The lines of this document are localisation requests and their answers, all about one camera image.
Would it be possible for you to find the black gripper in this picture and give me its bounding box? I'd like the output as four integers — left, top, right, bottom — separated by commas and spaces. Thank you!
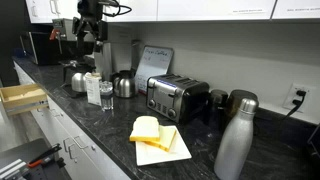
72, 0, 109, 43

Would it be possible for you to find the clear glass bottle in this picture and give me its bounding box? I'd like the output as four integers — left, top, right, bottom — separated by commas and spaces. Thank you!
99, 80, 115, 112

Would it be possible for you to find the silver metal water bottle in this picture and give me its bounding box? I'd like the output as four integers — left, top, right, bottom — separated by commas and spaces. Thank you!
213, 97, 260, 180

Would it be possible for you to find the black steel coffee machine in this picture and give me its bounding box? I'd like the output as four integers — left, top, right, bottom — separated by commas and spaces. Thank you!
49, 18, 115, 99

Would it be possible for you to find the black microwave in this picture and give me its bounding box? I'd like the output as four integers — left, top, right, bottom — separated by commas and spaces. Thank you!
19, 31, 64, 66

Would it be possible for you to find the steel carafe with black funnel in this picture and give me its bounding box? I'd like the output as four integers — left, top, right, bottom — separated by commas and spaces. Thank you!
63, 60, 96, 94

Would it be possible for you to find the white carton box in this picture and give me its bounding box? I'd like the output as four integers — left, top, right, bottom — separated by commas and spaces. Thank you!
83, 72, 103, 107

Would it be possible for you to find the steel carafe with black lid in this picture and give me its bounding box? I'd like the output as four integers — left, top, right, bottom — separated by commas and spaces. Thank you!
110, 68, 138, 99

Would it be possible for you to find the small whiteboard with writing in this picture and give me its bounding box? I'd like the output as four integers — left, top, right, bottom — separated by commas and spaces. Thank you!
134, 45, 175, 96

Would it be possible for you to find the open wooden drawer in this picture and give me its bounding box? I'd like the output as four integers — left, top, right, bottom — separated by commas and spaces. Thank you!
0, 83, 50, 117

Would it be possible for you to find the steel four-slot toaster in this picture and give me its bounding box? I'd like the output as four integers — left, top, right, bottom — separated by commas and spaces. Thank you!
146, 73, 211, 125

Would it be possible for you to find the thick bread slice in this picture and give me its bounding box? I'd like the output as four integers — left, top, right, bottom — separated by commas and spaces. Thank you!
128, 115, 161, 143

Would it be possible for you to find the white base cabinet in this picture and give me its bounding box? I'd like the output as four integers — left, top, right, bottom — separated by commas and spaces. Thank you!
13, 61, 132, 180

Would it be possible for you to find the thin bread slice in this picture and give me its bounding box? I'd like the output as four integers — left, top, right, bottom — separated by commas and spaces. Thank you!
143, 124, 178, 153

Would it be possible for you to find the black clamp with orange grip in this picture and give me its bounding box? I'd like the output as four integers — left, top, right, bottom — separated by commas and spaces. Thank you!
27, 143, 63, 169

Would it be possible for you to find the black mounting platform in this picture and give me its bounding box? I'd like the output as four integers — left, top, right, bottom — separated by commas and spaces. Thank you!
0, 137, 72, 180

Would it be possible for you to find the white square plate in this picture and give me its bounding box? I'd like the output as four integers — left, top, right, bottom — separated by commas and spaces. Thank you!
134, 125, 193, 167

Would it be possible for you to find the small black canister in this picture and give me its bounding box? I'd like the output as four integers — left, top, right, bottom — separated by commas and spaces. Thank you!
207, 88, 230, 130

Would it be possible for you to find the large dark canister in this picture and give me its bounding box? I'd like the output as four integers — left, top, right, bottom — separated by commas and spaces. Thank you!
224, 88, 260, 129

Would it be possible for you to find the white wall cabinet door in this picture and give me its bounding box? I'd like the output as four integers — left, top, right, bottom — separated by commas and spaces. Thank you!
271, 0, 320, 20
25, 0, 80, 25
156, 0, 277, 22
102, 0, 159, 23

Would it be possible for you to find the metal drawer handle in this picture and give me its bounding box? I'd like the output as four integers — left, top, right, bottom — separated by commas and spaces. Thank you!
73, 135, 89, 151
49, 107, 65, 118

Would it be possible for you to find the metal cabinet door handle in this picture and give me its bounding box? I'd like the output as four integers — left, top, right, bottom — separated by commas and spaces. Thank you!
62, 136, 78, 162

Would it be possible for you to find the aluminium extrusion rail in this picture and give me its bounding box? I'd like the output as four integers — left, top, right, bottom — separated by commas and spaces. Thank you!
0, 158, 30, 180

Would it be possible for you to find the white wall outlet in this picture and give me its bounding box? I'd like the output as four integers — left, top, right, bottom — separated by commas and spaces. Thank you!
282, 82, 316, 114

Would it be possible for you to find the black toaster power cable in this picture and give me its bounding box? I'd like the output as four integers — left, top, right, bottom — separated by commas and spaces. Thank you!
279, 95, 307, 122

